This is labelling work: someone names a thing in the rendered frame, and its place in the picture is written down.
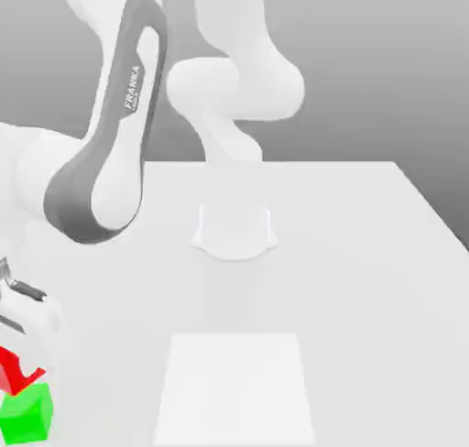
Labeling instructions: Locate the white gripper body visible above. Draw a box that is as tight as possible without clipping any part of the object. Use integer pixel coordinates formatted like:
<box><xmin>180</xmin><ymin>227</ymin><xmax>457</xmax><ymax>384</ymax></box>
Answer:
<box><xmin>0</xmin><ymin>297</ymin><xmax>62</xmax><ymax>370</ymax></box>

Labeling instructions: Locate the small red cube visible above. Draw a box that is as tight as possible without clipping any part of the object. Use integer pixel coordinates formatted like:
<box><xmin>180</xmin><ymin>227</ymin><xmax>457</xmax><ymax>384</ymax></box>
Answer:
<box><xmin>0</xmin><ymin>346</ymin><xmax>47</xmax><ymax>397</ymax></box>

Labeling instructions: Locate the small green cube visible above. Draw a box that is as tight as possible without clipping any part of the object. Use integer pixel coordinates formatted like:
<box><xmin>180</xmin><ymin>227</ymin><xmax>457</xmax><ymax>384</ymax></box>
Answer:
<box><xmin>0</xmin><ymin>381</ymin><xmax>55</xmax><ymax>445</ymax></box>

